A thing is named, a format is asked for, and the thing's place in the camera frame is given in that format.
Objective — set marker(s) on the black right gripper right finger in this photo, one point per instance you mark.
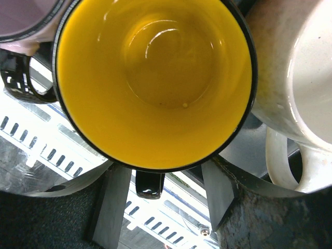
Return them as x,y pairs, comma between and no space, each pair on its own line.
223,183

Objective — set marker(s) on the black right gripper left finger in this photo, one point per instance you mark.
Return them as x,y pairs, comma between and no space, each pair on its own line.
108,215

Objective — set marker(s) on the yellow mug black outside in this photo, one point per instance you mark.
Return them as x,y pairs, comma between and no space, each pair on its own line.
156,86

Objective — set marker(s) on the white speckled mug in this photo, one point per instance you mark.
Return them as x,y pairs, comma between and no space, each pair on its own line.
293,45

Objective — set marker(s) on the aluminium front frame rail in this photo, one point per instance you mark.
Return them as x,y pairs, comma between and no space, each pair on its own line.
40,151

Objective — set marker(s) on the lilac mug black handle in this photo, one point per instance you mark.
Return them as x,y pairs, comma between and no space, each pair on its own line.
24,26

